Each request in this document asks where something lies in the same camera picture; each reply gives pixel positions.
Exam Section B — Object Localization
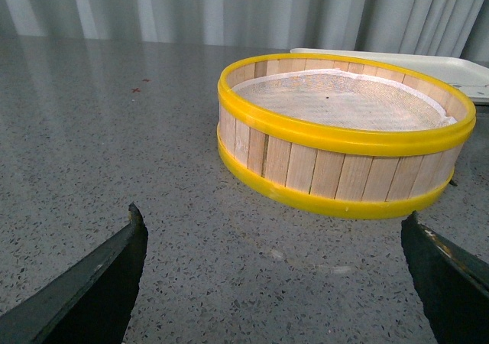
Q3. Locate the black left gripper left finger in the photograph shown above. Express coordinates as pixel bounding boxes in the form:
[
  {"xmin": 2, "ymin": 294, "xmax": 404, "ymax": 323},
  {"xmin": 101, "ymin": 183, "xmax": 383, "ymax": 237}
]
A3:
[{"xmin": 1, "ymin": 203, "xmax": 148, "ymax": 343}]

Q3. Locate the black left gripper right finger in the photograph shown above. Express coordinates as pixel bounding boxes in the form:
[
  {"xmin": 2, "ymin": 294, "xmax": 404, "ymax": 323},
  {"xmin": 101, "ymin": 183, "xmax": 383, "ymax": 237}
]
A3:
[{"xmin": 401, "ymin": 212, "xmax": 488, "ymax": 343}]

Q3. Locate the white plastic tray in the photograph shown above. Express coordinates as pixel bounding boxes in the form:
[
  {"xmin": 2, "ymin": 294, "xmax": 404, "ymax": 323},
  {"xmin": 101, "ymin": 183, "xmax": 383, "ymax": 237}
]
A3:
[{"xmin": 290, "ymin": 48, "xmax": 489, "ymax": 106}]

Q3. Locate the yellow rimmed bamboo steamer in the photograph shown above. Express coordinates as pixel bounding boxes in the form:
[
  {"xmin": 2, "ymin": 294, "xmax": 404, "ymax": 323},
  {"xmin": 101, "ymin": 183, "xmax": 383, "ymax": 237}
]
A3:
[{"xmin": 217, "ymin": 54, "xmax": 476, "ymax": 219}]

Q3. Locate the white mesh steamer liner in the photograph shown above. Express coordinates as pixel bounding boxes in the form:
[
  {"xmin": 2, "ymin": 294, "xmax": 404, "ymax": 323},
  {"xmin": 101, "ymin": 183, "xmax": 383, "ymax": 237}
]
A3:
[{"xmin": 232, "ymin": 69, "xmax": 457, "ymax": 131}]

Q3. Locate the grey pleated curtain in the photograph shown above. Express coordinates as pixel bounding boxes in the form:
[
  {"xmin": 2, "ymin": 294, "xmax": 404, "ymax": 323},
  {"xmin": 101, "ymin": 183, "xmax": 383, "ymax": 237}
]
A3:
[{"xmin": 1, "ymin": 0, "xmax": 488, "ymax": 61}]

